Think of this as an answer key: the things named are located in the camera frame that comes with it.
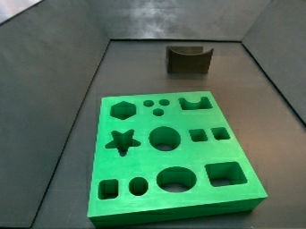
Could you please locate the green shape-sorter block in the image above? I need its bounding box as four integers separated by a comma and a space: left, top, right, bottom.
87, 91, 267, 228

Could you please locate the black curved fixture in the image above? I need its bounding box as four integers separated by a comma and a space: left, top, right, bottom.
166, 46, 214, 73

